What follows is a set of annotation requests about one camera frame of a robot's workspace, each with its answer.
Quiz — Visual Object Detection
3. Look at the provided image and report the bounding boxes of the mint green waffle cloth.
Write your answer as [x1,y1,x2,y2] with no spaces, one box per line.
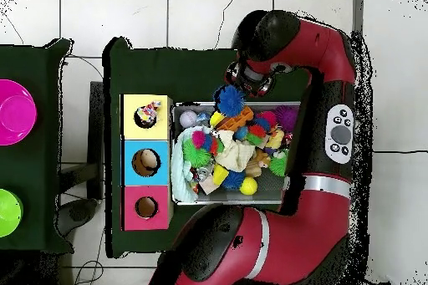
[170,126,201,203]

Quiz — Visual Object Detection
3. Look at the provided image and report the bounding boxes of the colourful patterned cloth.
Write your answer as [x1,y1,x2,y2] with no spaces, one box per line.
[135,99,163,125]

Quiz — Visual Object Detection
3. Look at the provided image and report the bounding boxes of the wooden box with three holes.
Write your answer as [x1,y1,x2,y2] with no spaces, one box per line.
[120,93,175,232]

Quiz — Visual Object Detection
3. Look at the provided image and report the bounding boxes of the shallow silver mesh bin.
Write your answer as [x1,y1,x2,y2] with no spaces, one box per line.
[171,100,302,206]

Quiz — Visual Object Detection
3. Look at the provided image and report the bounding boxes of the cream waffle cloth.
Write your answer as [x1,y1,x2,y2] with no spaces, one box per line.
[215,130,257,172]

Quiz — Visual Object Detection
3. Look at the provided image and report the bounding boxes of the orange plastic toy brick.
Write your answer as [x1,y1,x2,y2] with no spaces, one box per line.
[216,105,254,132]

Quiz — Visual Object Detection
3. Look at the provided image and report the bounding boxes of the white baseball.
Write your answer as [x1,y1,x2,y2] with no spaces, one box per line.
[179,109,199,129]

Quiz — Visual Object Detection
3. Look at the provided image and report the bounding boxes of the small blue spiky rubber ball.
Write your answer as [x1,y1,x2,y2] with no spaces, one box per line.
[221,170,247,191]

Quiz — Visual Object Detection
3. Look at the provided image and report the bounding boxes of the plain yellow foam ball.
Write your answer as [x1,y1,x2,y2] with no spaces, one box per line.
[239,176,259,196]

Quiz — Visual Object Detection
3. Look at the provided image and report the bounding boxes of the purple spiky rubber ball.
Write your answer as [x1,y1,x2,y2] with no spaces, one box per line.
[274,105,300,132]

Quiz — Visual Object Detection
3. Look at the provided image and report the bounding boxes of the black equipment stand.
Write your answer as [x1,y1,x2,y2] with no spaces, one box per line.
[86,80,105,201]

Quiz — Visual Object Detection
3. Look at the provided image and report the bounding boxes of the dark green side table cloth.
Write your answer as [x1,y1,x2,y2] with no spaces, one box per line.
[0,38,74,255]

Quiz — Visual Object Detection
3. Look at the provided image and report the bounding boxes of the grey metal pole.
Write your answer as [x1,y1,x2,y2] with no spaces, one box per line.
[352,0,364,33]

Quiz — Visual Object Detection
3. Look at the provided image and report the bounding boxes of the magenta plastic bowl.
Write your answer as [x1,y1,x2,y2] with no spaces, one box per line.
[0,79,38,146]

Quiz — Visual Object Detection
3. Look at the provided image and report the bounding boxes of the lime green plastic bowl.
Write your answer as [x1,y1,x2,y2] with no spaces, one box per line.
[0,187,23,238]

